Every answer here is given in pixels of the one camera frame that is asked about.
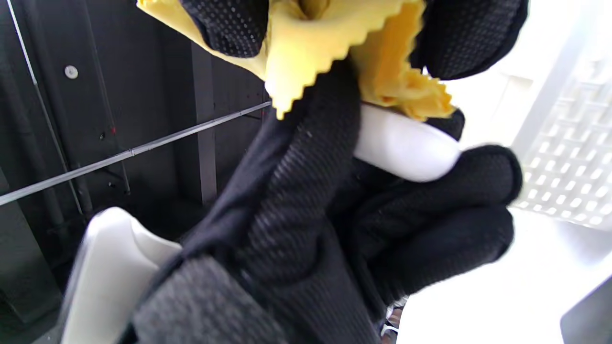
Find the thin grey metal rod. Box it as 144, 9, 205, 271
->
0, 101, 272, 207

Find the person's left hand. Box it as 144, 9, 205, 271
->
179, 62, 524, 344

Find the person's right hand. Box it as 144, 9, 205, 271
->
179, 0, 530, 81

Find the white plastic organizer basket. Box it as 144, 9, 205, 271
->
497, 48, 612, 227

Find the yellow cleaning cloth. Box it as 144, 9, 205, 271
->
136, 0, 456, 122

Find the white rounded plastic object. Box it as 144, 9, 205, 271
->
353, 104, 462, 183

